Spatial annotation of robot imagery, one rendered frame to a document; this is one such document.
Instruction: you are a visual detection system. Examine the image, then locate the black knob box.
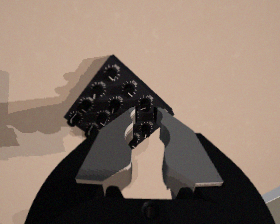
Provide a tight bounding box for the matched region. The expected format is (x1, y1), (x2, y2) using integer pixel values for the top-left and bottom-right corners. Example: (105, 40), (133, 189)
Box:
(64, 55), (174, 149)

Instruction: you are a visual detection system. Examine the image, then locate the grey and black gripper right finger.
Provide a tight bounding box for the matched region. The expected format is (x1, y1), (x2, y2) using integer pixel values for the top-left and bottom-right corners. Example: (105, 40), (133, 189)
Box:
(154, 106), (275, 224)

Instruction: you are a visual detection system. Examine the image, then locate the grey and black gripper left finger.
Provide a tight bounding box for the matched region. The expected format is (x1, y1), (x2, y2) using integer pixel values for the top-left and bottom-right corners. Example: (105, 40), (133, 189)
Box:
(24, 106), (138, 224)

